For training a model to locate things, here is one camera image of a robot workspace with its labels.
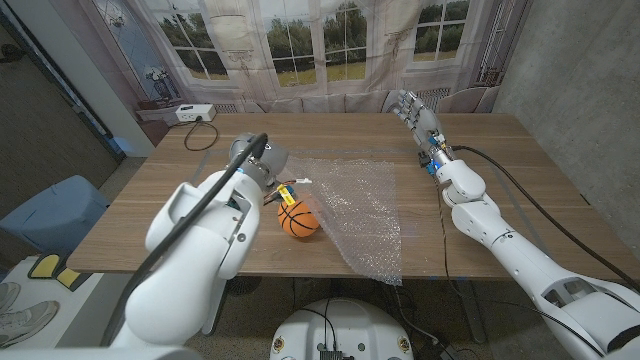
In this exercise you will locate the white power strip box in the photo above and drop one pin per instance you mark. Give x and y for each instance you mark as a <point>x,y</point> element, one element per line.
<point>195,112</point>

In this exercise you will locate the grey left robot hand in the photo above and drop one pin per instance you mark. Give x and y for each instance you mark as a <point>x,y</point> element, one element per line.
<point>272,157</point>

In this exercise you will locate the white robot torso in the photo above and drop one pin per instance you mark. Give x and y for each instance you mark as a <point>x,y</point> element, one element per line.
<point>340,330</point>

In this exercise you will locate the clear bubble wrap sheet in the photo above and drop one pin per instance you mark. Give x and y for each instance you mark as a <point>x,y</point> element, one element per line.
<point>360,210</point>

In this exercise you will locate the white table leg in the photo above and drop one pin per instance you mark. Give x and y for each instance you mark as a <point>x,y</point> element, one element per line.
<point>210,325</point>

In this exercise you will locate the grey table leg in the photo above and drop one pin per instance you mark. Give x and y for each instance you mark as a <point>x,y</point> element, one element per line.
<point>472,310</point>

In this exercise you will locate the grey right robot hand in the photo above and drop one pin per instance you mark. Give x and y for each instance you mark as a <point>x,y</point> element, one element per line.
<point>425,125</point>

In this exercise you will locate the printed window backdrop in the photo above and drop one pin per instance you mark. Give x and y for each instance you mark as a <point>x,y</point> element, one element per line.
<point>300,50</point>

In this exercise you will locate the white floor board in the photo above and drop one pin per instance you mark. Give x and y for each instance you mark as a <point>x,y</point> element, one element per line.
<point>95,310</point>

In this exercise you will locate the yellow black foot pedal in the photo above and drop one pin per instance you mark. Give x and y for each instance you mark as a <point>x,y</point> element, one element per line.
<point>70,279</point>
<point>44,266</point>

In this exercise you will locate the grey sneaker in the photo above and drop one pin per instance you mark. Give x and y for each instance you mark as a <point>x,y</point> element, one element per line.
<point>27,322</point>
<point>7,295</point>

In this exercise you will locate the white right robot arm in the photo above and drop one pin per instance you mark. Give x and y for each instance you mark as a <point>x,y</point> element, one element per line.
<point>520,255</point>

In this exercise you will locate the orange mini basketball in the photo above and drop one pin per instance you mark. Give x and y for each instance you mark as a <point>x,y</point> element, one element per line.
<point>297,220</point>

